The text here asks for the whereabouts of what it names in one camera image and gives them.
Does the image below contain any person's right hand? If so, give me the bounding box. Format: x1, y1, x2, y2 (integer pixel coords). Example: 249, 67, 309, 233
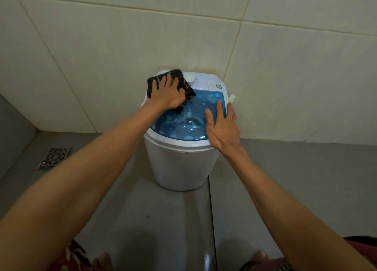
205, 100, 242, 158

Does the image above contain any person's left hand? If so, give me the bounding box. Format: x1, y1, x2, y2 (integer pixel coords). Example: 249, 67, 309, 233
146, 73, 186, 111

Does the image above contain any black striped cleaning cloth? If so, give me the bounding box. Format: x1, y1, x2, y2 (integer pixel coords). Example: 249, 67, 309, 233
146, 69, 196, 114

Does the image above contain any white mini washing machine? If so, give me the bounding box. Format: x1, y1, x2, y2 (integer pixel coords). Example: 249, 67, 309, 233
141, 70, 237, 192

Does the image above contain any person's right forearm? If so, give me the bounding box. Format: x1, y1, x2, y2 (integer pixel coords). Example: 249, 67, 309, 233
222, 146, 377, 271

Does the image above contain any person's left forearm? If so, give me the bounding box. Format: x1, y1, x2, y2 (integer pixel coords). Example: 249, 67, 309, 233
0, 100, 161, 271

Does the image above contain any person's right foot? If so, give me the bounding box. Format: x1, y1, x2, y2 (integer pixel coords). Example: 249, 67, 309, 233
240, 250, 292, 271

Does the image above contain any person's foot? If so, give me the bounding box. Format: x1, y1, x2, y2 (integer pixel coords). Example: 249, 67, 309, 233
91, 252, 114, 271
240, 250, 292, 271

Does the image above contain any person's left foot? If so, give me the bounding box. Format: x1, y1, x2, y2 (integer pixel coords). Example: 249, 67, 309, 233
91, 252, 114, 271

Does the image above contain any metal floor drain grate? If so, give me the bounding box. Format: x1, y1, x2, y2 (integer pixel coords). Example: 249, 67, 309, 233
37, 147, 72, 171

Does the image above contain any red floral garment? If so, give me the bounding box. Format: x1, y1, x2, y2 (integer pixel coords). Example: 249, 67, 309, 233
48, 236, 377, 271

